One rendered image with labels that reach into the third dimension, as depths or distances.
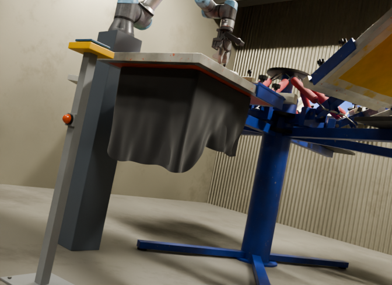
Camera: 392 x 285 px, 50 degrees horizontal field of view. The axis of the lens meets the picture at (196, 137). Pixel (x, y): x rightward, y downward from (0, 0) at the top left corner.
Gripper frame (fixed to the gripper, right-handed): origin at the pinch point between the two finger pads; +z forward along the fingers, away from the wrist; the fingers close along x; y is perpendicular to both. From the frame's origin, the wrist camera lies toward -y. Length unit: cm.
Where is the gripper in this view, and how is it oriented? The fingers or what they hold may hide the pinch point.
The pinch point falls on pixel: (222, 64)
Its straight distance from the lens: 227.6
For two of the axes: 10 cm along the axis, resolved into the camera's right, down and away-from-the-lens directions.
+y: -8.0, -1.2, 5.8
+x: -5.6, -1.6, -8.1
